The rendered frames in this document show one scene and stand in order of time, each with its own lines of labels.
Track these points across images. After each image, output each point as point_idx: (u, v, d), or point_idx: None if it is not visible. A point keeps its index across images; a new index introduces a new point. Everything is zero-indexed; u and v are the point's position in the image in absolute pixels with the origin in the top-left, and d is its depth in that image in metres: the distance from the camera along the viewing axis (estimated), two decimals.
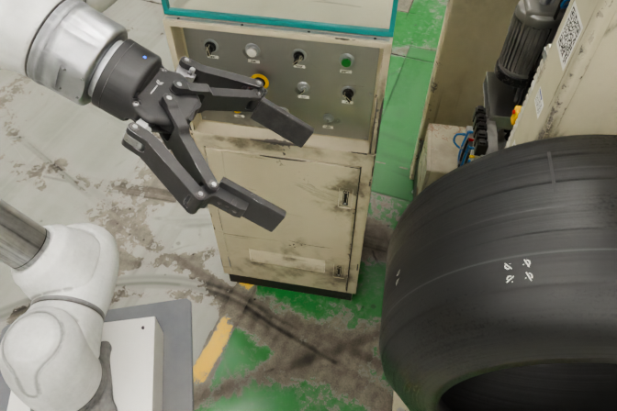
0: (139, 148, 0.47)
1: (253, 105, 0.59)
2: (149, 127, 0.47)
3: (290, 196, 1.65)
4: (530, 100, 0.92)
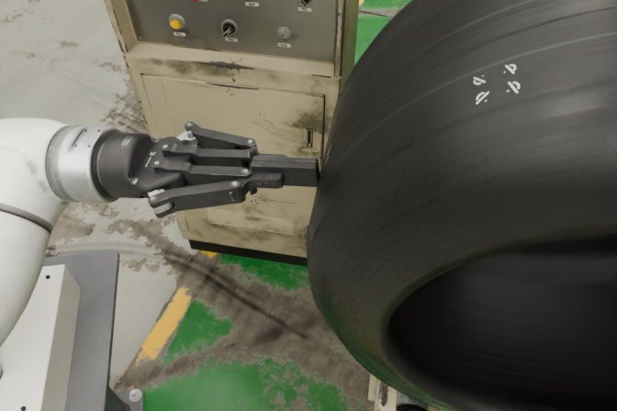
0: (201, 132, 0.61)
1: (250, 174, 0.55)
2: None
3: (246, 137, 1.41)
4: None
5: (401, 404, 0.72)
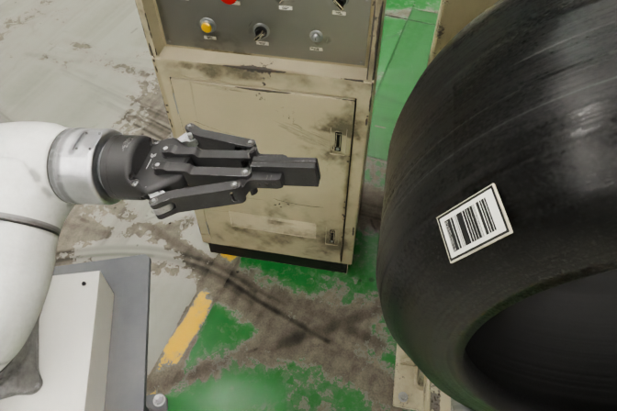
0: (201, 133, 0.61)
1: (250, 174, 0.55)
2: None
3: (274, 140, 1.40)
4: None
5: None
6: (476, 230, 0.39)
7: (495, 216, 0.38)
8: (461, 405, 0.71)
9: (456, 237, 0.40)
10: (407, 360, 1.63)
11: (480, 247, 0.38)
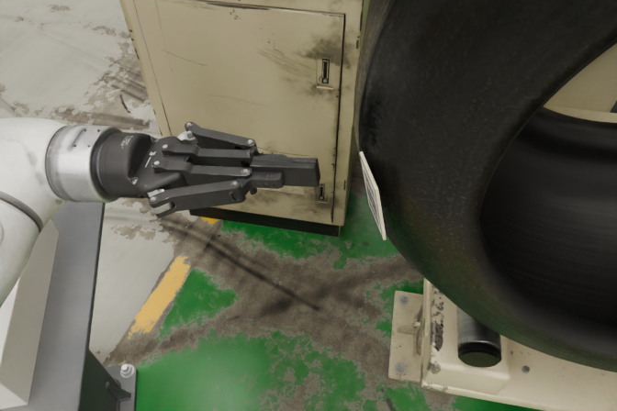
0: (201, 132, 0.61)
1: (250, 174, 0.55)
2: None
3: (252, 72, 1.23)
4: None
5: (461, 346, 0.55)
6: (376, 201, 0.38)
7: (373, 181, 0.37)
8: None
9: (375, 214, 0.40)
10: (404, 327, 1.47)
11: (382, 215, 0.37)
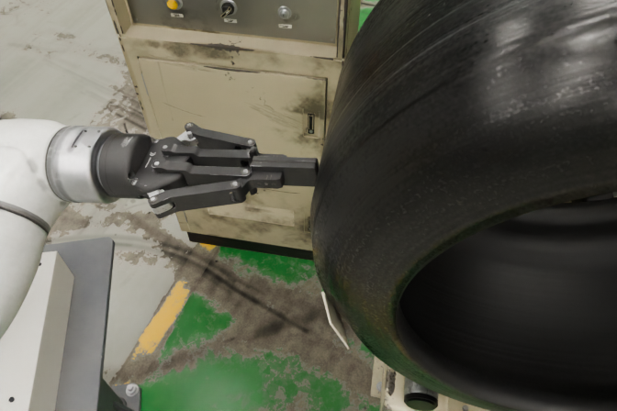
0: (201, 132, 0.61)
1: (250, 174, 0.55)
2: None
3: (246, 123, 1.37)
4: None
5: (423, 393, 0.67)
6: (338, 324, 0.55)
7: (330, 313, 0.54)
8: (404, 386, 0.69)
9: (340, 330, 0.56)
10: None
11: (341, 335, 0.54)
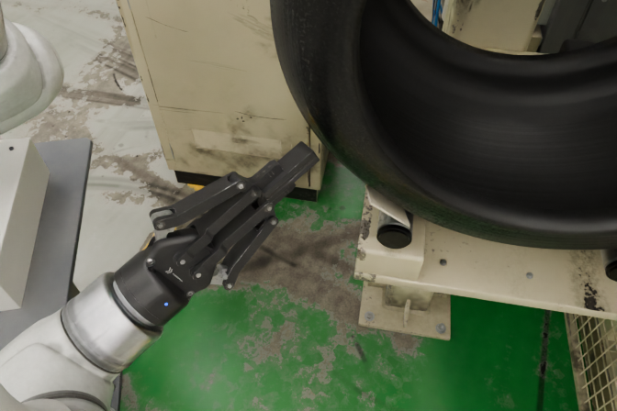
0: (232, 269, 0.57)
1: (254, 190, 0.54)
2: (223, 278, 0.56)
3: (229, 38, 1.34)
4: None
5: (409, 238, 0.66)
6: (388, 207, 0.61)
7: (375, 198, 0.61)
8: None
9: (397, 214, 0.62)
10: None
11: (390, 214, 0.60)
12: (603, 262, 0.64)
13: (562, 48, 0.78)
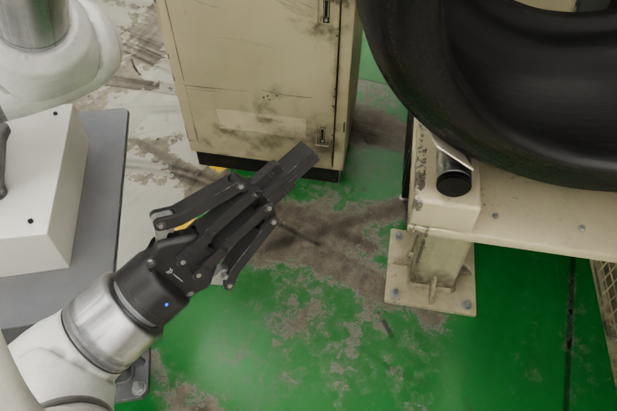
0: (233, 269, 0.57)
1: (254, 191, 0.54)
2: (223, 278, 0.56)
3: (260, 14, 1.35)
4: None
5: (467, 186, 0.67)
6: (452, 151, 0.62)
7: (439, 142, 0.61)
8: (462, 165, 0.66)
9: (460, 159, 0.63)
10: (398, 258, 1.59)
11: (455, 157, 0.61)
12: None
13: (610, 5, 0.79)
